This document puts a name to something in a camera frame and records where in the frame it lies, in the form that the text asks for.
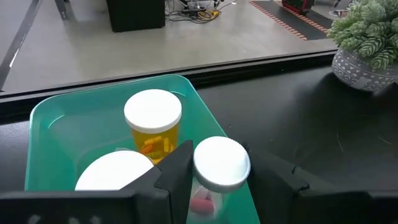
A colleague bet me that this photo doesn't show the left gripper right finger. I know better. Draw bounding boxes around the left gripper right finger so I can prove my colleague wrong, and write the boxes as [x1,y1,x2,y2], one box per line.
[244,142,398,224]

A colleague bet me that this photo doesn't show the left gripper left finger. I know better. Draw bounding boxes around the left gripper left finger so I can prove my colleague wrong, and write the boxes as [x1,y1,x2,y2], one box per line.
[0,139,194,224]

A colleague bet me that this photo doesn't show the wide amber pill bottle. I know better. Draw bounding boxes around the wide amber pill bottle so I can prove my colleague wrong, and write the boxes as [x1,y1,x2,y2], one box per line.
[74,150,155,191]

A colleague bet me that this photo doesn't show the amber bottle with colourful capsules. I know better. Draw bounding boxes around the amber bottle with colourful capsules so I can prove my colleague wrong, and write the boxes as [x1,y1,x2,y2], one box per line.
[123,89,183,165]

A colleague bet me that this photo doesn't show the pink translucent pill bottle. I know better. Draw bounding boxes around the pink translucent pill bottle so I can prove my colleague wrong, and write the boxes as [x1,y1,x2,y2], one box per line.
[186,136,252,224]

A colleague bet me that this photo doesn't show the teal plastic bin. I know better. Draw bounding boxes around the teal plastic bin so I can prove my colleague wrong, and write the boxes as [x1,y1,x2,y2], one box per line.
[24,74,261,224]

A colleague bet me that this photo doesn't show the potted green succulent plant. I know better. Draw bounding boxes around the potted green succulent plant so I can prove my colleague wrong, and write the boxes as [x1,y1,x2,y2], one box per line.
[326,0,398,93]

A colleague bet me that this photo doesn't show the black mat red striped edge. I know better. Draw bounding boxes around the black mat red striped edge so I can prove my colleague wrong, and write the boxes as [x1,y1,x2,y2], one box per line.
[248,0,340,42]

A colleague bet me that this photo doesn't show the black cabinet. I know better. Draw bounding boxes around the black cabinet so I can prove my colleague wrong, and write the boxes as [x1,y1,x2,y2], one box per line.
[105,0,166,33]

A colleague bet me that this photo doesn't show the red and black floor device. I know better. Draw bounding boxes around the red and black floor device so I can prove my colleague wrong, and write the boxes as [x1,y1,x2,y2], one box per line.
[281,0,315,15]

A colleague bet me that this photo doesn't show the tangled floor cables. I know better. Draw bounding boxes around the tangled floor cables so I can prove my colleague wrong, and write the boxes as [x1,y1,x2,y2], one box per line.
[164,0,237,25]

